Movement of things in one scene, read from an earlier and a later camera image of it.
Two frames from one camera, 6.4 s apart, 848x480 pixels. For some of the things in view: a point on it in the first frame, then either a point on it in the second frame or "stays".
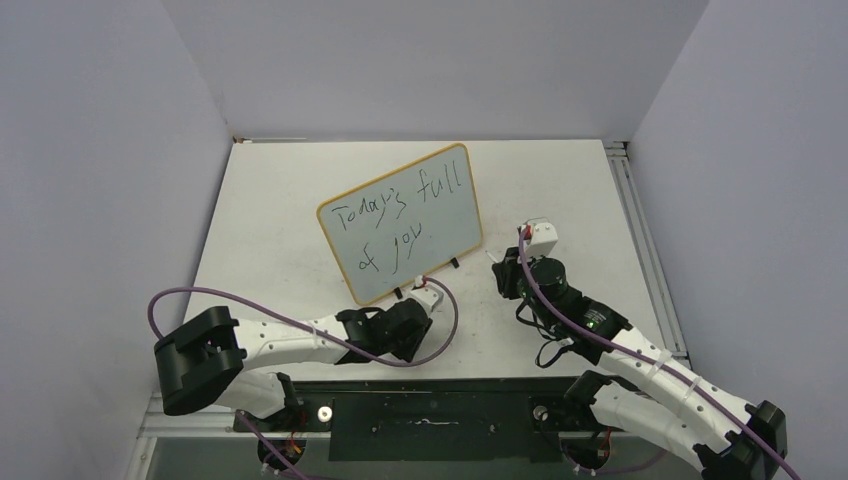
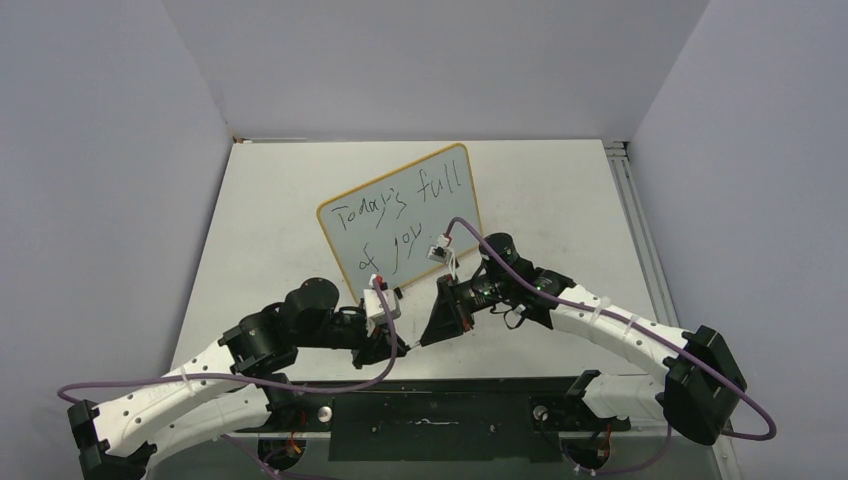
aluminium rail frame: x=649 y=256 stays
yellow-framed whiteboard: x=404 y=224 stays
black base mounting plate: x=426 y=419 stays
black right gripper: x=507 y=271 -> x=449 y=319
